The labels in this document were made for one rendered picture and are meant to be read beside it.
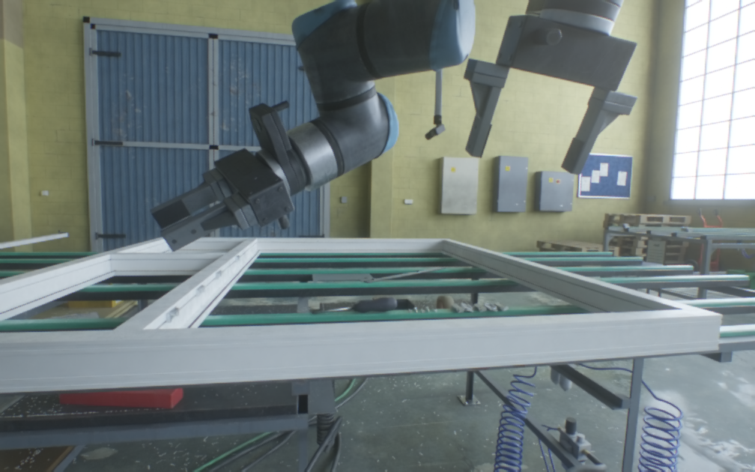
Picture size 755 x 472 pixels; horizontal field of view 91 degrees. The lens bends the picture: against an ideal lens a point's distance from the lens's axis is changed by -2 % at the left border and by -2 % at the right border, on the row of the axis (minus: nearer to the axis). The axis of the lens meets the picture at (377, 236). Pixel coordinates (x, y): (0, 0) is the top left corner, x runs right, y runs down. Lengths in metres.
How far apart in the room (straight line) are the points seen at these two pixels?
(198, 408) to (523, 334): 0.83
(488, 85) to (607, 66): 0.13
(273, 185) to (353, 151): 0.13
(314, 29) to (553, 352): 0.62
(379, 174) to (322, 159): 6.37
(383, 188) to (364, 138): 6.34
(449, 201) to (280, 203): 7.02
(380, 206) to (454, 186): 1.54
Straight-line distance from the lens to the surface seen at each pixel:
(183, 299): 0.86
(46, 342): 0.69
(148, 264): 1.53
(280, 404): 1.13
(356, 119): 0.55
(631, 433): 1.43
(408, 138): 7.50
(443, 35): 0.46
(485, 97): 0.47
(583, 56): 0.49
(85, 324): 1.02
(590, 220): 9.36
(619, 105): 0.54
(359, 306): 0.92
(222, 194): 0.57
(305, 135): 0.54
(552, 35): 0.44
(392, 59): 0.49
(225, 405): 1.16
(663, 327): 0.89
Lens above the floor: 1.13
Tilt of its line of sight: 5 degrees down
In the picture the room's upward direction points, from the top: 1 degrees clockwise
